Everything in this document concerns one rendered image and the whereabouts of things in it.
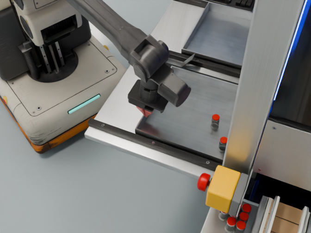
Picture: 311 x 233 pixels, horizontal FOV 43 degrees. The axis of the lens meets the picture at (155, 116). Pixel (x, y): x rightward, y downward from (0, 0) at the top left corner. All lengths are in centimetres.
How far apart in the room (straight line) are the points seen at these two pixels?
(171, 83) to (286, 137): 29
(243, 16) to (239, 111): 75
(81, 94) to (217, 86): 98
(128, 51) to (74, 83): 123
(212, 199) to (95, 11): 48
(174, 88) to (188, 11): 61
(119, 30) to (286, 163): 46
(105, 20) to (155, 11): 202
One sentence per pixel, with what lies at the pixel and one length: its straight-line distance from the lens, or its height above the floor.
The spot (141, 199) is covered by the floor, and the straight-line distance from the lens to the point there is 199.
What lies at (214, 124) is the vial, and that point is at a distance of 110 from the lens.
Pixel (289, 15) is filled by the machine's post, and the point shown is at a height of 144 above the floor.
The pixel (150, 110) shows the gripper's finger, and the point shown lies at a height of 98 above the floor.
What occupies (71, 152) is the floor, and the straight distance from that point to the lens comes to 218.
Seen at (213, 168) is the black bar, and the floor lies 90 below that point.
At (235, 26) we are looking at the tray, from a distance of 143.
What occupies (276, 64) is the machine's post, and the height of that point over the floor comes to 134.
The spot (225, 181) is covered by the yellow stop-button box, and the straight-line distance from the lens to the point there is 87.
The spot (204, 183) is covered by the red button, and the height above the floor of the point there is 101.
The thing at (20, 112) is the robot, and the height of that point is 27.
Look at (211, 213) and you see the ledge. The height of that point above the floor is 88.
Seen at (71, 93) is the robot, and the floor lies 28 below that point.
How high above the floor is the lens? 179
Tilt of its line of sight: 53 degrees down
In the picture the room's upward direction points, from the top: 3 degrees counter-clockwise
